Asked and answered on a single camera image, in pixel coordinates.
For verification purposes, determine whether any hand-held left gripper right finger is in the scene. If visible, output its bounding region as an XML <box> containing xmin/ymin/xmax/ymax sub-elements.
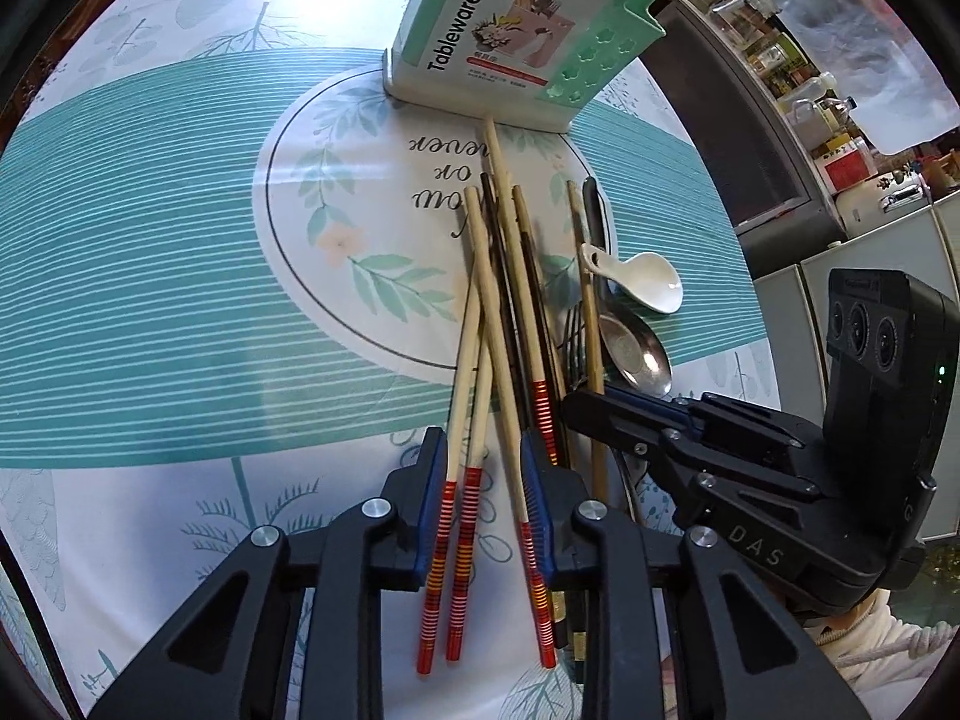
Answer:
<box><xmin>519</xmin><ymin>431</ymin><xmax>871</xmax><ymax>720</ymax></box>

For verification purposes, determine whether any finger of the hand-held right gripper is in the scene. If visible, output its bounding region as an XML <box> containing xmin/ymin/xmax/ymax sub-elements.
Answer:
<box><xmin>562</xmin><ymin>390</ymin><xmax>818</xmax><ymax>518</ymax></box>
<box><xmin>604</xmin><ymin>388</ymin><xmax>822</xmax><ymax>481</ymax></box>

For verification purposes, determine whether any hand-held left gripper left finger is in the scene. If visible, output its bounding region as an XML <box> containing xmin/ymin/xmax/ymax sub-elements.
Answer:
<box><xmin>88</xmin><ymin>426</ymin><xmax>451</xmax><ymax>720</ymax></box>

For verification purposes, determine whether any stainless steel spoon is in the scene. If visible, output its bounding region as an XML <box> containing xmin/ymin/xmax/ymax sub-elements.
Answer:
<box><xmin>582</xmin><ymin>176</ymin><xmax>674</xmax><ymax>398</ymax></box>

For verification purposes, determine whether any stainless steel fork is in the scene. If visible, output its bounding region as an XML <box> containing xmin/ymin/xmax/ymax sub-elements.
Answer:
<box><xmin>561</xmin><ymin>304</ymin><xmax>595</xmax><ymax>397</ymax></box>

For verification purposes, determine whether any green and white utensil holder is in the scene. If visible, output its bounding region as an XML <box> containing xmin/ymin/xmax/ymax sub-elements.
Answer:
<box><xmin>384</xmin><ymin>0</ymin><xmax>671</xmax><ymax>134</ymax></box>

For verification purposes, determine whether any white ceramic spoon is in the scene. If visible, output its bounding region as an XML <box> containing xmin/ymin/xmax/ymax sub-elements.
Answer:
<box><xmin>579</xmin><ymin>242</ymin><xmax>685</xmax><ymax>314</ymax></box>

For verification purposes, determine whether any white small appliance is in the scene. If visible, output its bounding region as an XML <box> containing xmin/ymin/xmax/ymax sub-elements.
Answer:
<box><xmin>834</xmin><ymin>172</ymin><xmax>935</xmax><ymax>241</ymax></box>

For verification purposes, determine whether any side cabinet with grey doors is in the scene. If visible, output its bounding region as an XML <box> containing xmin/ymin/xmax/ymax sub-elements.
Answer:
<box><xmin>652</xmin><ymin>0</ymin><xmax>960</xmax><ymax>548</ymax></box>

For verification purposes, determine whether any row of condiment bottles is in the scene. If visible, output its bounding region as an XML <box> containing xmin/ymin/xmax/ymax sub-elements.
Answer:
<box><xmin>660</xmin><ymin>0</ymin><xmax>960</xmax><ymax>188</ymax></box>

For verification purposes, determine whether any clear plastic sheet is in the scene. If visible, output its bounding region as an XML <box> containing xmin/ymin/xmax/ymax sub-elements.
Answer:
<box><xmin>776</xmin><ymin>0</ymin><xmax>960</xmax><ymax>155</ymax></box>

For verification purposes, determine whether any teal leaf print tablecloth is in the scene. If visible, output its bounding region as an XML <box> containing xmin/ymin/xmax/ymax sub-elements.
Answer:
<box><xmin>0</xmin><ymin>0</ymin><xmax>785</xmax><ymax>720</ymax></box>

